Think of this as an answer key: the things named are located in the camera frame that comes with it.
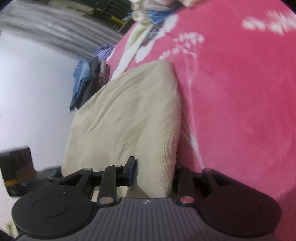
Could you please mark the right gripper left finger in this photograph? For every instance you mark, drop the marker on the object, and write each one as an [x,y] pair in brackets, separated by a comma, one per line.
[111,178]

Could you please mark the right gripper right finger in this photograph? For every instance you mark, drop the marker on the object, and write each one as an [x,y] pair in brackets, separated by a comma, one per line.
[188,187]

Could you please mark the beige khaki trousers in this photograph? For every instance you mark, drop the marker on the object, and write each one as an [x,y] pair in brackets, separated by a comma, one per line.
[137,114]

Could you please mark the folded dark grey garment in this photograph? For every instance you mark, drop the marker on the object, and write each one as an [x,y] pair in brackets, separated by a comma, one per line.
[100,72]

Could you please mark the folded blue jeans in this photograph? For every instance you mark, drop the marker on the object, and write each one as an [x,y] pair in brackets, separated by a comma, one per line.
[82,76]

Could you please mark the lilac cloth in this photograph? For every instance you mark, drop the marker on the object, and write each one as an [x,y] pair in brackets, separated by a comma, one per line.
[104,52]

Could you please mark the pink floral bed blanket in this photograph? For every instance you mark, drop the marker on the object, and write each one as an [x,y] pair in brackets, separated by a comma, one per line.
[235,62]

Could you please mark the grey curtain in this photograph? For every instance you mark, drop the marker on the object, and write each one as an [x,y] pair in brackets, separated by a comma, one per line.
[61,29]

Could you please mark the cream white garment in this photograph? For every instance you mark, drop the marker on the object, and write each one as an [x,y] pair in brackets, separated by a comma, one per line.
[136,38]

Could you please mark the blue cloth in pile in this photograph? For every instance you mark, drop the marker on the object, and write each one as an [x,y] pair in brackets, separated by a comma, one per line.
[158,17]

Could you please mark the pink white checkered garment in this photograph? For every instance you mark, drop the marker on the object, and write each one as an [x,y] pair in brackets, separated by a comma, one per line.
[163,5]

